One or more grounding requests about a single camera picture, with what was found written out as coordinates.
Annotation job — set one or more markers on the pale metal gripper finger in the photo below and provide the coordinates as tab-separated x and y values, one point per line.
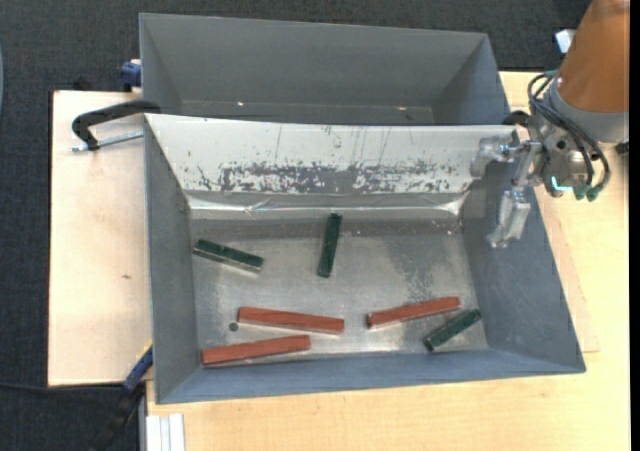
492	148
511	219

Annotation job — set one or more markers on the dark green flat block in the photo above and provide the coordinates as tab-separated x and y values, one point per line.
329	244
227	254
452	330

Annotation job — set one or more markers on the red-brown flat block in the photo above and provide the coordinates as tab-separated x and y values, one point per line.
290	320
412	311
255	350

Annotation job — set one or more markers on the grey metal bin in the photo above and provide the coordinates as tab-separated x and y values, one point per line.
320	69

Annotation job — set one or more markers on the pale wood board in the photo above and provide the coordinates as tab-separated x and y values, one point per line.
97	239

